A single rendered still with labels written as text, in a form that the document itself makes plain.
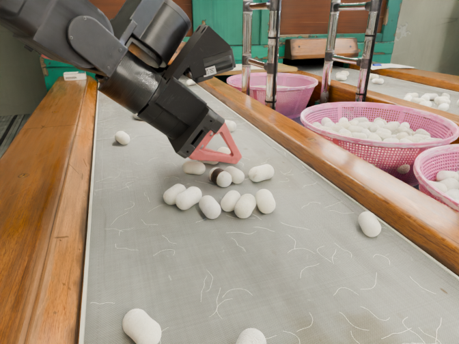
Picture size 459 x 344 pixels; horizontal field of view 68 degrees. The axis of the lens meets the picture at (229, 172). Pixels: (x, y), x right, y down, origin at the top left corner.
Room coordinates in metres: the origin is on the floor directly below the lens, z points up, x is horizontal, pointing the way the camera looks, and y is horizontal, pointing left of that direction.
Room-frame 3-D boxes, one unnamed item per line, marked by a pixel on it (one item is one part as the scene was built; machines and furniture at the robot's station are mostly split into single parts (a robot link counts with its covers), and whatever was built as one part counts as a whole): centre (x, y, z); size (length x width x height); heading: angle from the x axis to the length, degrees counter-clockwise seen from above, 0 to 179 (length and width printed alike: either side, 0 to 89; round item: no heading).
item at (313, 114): (0.60, -0.27, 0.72); 0.27 x 0.27 x 0.10
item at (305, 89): (1.02, -0.12, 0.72); 0.27 x 0.27 x 0.10
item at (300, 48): (1.38, -0.36, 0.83); 0.30 x 0.06 x 0.07; 109
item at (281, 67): (1.22, -0.05, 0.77); 0.33 x 0.15 x 0.01; 109
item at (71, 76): (1.05, 0.47, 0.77); 0.06 x 0.04 x 0.02; 109
